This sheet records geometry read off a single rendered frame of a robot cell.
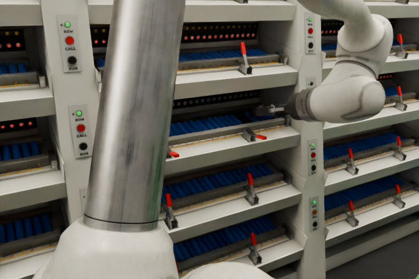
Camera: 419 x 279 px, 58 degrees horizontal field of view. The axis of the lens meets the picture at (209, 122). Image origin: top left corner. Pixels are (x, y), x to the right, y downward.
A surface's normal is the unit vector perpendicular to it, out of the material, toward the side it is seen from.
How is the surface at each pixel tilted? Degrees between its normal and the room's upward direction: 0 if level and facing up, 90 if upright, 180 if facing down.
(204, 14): 111
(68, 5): 90
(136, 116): 79
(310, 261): 90
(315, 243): 90
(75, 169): 90
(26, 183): 21
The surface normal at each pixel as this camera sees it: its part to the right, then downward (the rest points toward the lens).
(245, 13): 0.47, 0.47
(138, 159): 0.39, -0.02
